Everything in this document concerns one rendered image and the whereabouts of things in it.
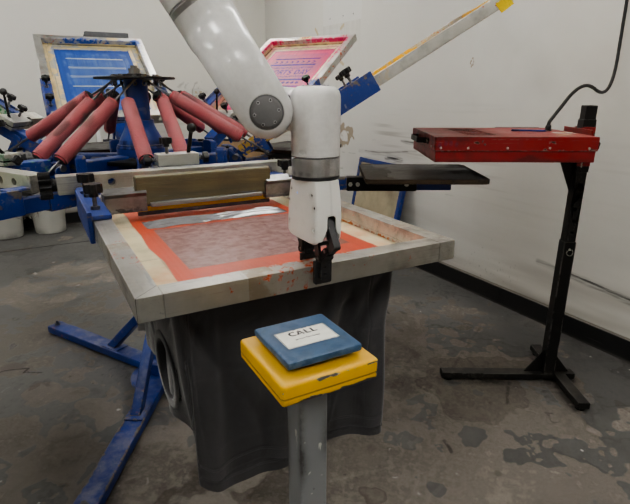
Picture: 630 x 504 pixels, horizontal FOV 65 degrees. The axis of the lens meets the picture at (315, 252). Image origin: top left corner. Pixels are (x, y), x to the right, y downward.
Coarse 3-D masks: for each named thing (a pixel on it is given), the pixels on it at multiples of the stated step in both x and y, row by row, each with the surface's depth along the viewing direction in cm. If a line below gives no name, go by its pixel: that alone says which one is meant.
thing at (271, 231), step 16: (208, 208) 135; (224, 208) 135; (240, 208) 135; (288, 208) 135; (240, 224) 119; (256, 224) 119; (272, 224) 119; (256, 240) 106; (272, 240) 106; (288, 240) 106; (352, 240) 106; (288, 256) 96
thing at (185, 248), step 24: (144, 216) 127; (168, 216) 127; (144, 240) 106; (168, 240) 106; (192, 240) 106; (216, 240) 106; (240, 240) 106; (168, 264) 92; (192, 264) 92; (216, 264) 92; (240, 264) 92; (264, 264) 92
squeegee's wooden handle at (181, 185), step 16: (144, 176) 122; (160, 176) 123; (176, 176) 125; (192, 176) 127; (208, 176) 129; (224, 176) 131; (240, 176) 134; (256, 176) 136; (160, 192) 124; (176, 192) 126; (192, 192) 128; (208, 192) 130; (224, 192) 133; (240, 192) 135
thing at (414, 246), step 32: (96, 224) 105; (352, 224) 119; (384, 224) 107; (128, 256) 85; (352, 256) 85; (384, 256) 87; (416, 256) 91; (448, 256) 95; (128, 288) 72; (160, 288) 71; (192, 288) 71; (224, 288) 74; (256, 288) 76; (288, 288) 79
